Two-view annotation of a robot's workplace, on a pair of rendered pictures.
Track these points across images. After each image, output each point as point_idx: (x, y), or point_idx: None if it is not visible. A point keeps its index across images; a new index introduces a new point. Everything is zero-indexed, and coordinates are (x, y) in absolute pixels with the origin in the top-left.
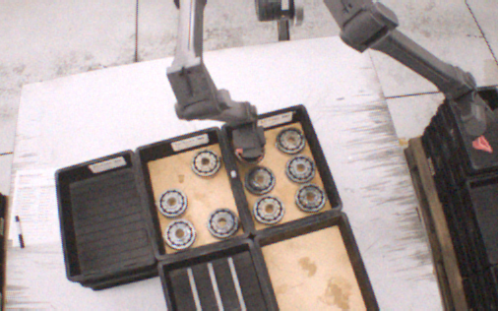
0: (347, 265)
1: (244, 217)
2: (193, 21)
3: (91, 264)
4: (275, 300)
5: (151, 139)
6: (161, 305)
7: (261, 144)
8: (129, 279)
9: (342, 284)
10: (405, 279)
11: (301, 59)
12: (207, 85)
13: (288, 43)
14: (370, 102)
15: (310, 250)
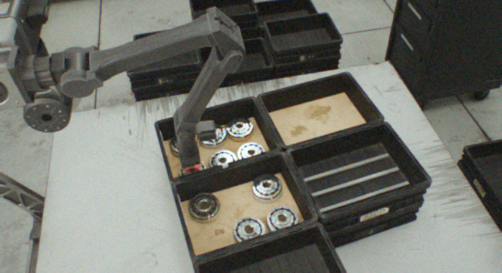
0: (294, 107)
1: (265, 157)
2: (150, 35)
3: None
4: (336, 132)
5: None
6: (349, 262)
7: (197, 143)
8: None
9: (311, 110)
10: None
11: (77, 161)
12: (227, 16)
13: (52, 172)
14: (137, 111)
15: (284, 129)
